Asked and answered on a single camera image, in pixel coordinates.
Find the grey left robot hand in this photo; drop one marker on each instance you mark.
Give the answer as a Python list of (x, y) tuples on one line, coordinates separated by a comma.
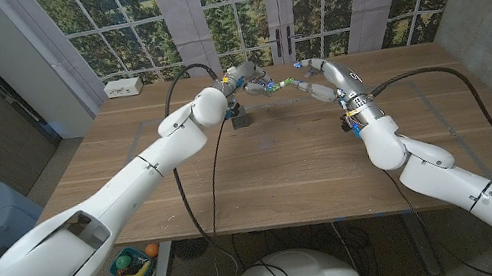
[(250, 73)]

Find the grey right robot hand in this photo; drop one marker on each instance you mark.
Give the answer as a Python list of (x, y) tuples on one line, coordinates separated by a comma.
[(342, 78)]

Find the white green marker body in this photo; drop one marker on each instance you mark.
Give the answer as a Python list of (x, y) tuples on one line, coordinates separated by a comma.
[(277, 86)]

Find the green marker cap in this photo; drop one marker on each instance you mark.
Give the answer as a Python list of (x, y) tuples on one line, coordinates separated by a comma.
[(288, 82)]

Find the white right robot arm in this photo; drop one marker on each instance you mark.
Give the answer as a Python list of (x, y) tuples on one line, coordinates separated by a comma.
[(490, 196)]

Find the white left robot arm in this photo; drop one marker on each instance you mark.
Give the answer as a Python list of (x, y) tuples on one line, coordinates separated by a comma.
[(131, 178)]

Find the dark grey block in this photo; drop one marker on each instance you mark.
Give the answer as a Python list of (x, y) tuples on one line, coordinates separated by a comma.
[(240, 121)]

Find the printed window forest backdrop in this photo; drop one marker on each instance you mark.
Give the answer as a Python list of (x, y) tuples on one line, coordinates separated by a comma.
[(223, 10)]

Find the white power strip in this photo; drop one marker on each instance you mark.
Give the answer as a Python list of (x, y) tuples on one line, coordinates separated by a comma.
[(123, 87)]

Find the black round ribbed disc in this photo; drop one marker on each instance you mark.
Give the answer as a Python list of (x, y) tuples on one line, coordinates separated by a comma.
[(192, 248)]

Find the grey table leg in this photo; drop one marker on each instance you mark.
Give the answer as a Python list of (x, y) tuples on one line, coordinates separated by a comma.
[(423, 249)]

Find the orange toy ball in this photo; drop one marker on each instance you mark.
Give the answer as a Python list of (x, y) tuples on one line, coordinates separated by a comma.
[(152, 250)]

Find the white table leg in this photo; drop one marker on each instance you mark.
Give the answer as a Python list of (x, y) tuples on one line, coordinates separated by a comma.
[(162, 274)]

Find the green toy ball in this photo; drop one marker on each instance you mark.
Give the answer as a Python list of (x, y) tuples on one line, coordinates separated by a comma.
[(123, 261)]

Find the yellow toy banana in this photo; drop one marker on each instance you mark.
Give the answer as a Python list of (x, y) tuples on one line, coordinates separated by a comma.
[(138, 275)]

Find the teal toy basket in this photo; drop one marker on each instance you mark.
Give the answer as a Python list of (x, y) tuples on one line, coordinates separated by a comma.
[(115, 267)]

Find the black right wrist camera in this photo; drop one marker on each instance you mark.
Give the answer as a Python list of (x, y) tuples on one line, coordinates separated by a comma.
[(345, 125)]

